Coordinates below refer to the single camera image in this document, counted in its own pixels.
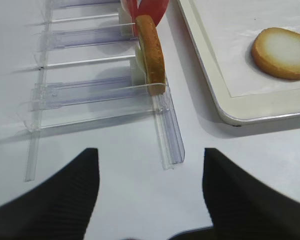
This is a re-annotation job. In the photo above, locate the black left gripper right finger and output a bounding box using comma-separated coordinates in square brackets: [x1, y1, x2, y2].
[202, 148, 300, 240]

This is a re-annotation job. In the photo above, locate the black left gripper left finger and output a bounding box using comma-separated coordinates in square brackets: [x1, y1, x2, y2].
[0, 148, 100, 240]

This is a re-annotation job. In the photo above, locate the bread slice on tray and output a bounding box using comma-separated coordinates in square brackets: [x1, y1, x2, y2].
[250, 27, 300, 81]

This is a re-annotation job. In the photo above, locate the upright bread slice in rack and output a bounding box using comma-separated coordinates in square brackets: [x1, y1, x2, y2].
[135, 15, 166, 96]

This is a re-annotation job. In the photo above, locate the round red tomato slice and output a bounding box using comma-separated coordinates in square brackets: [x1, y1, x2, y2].
[137, 0, 170, 26]

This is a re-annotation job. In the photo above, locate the clear acrylic left food rack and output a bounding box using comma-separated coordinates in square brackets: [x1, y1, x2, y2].
[17, 0, 185, 182]

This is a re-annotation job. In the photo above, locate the white metal tray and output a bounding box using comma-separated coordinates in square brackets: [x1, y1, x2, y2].
[179, 0, 300, 126]

